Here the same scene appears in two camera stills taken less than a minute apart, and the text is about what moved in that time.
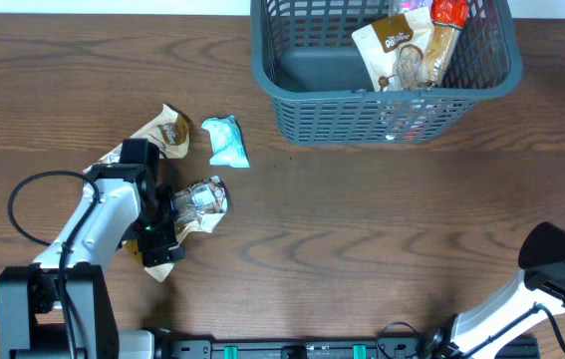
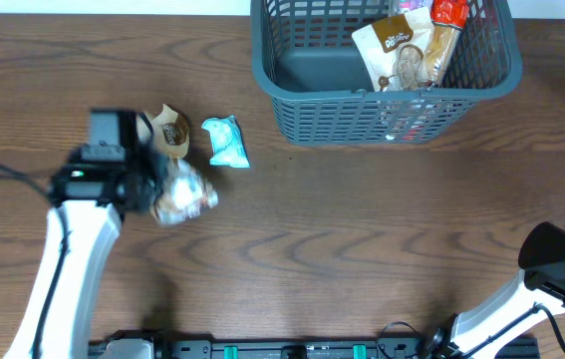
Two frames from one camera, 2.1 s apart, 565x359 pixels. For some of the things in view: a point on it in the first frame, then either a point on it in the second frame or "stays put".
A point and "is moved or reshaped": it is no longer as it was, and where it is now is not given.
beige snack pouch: x=394 y=51 stays put
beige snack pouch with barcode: x=198 y=206 is moved or reshaped
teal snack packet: x=228 y=144 stays put
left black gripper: x=152 y=238 -> x=149 y=151
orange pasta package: x=447 y=20 stays put
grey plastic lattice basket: x=322 y=93 stays put
